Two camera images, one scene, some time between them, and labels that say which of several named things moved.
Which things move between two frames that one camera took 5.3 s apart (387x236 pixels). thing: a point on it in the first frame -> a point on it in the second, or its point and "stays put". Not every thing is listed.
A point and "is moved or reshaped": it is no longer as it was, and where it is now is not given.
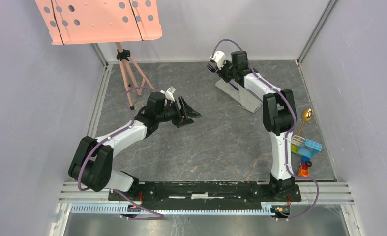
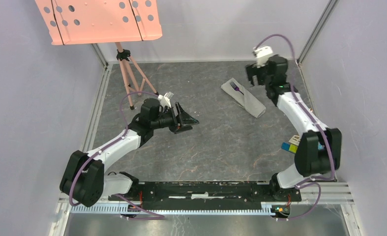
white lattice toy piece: (297, 140) stays put
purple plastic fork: (211, 69) is moved or reshaped
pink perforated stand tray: (79, 22) stays put
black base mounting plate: (205, 195) stays put
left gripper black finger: (185, 122) -> (183, 128)
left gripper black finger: (188, 111) -> (185, 119)
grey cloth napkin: (241, 97) is moved or reshaped
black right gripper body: (227, 71) -> (267, 79)
